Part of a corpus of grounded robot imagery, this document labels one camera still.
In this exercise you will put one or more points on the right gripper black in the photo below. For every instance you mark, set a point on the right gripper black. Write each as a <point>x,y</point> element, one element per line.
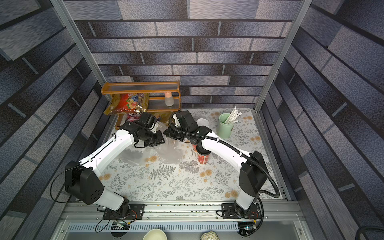
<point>173,133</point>

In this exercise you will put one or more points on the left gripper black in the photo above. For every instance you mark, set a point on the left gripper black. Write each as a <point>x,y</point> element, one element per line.
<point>160,139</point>

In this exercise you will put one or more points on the red cup black lid front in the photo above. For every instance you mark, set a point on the red cup black lid front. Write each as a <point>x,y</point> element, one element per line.
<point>203,156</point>

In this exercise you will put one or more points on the clear plastic carrier bag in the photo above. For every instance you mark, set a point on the clear plastic carrier bag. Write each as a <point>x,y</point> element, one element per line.
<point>170,152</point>

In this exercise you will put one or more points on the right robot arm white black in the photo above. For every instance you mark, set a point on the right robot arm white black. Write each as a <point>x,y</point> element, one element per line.
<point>252,172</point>

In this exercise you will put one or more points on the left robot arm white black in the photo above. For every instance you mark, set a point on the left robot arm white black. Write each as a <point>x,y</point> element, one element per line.
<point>82,178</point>

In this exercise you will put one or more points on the red cup white lid right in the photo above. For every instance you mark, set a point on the red cup white lid right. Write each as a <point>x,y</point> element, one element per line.
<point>203,122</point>

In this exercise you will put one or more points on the colourful candy bag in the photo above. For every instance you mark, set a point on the colourful candy bag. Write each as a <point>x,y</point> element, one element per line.
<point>132,117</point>

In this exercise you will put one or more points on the gold snack bag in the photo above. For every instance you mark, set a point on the gold snack bag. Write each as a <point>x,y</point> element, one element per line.
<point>163,117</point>

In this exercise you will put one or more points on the red snack bag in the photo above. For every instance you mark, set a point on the red snack bag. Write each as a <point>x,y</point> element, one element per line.
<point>135,103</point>

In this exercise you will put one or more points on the small pink white bottle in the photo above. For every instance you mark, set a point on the small pink white bottle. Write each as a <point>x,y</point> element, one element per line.
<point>169,100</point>

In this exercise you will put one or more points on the green straw holder cup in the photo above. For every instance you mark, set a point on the green straw holder cup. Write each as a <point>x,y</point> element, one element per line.
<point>224,130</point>

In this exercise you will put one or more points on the orange two-tier shelf rack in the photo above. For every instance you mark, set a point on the orange two-tier shelf rack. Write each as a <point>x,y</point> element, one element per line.
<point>156,90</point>

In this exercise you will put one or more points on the white wrapped straws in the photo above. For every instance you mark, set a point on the white wrapped straws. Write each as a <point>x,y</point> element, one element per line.
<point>232,118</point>

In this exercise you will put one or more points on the white bowl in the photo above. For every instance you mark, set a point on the white bowl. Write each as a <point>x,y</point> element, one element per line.
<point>155,234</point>

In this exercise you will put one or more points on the patterned round object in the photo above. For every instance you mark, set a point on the patterned round object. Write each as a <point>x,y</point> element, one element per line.
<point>210,236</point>

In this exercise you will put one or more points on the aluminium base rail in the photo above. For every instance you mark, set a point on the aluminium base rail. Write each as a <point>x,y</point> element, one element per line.
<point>181,217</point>

